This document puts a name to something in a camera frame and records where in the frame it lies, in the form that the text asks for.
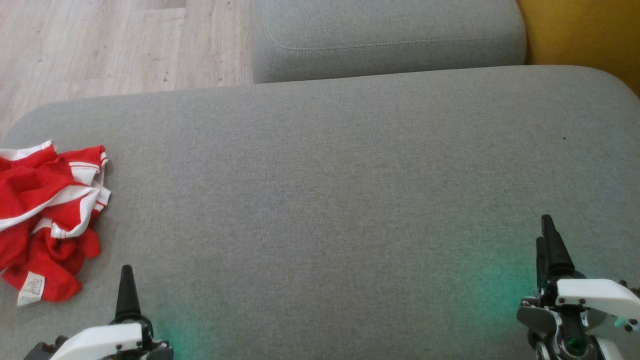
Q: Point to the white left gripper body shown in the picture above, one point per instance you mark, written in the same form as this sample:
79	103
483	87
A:
95	342

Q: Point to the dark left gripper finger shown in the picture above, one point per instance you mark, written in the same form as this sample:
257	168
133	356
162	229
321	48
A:
128	297

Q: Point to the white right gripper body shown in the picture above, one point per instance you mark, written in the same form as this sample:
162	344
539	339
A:
590	295

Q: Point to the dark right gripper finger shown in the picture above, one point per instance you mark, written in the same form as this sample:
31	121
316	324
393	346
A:
556	252
540	265

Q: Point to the large grey sofa seat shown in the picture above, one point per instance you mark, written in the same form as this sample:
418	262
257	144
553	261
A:
320	190

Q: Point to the yellow upholstered panel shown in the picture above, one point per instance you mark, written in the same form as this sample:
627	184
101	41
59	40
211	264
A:
585	35

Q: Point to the grey sofa cushion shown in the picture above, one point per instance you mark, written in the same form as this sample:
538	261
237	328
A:
390	40

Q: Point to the red Bulls basketball jersey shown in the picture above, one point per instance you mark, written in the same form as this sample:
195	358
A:
55	260

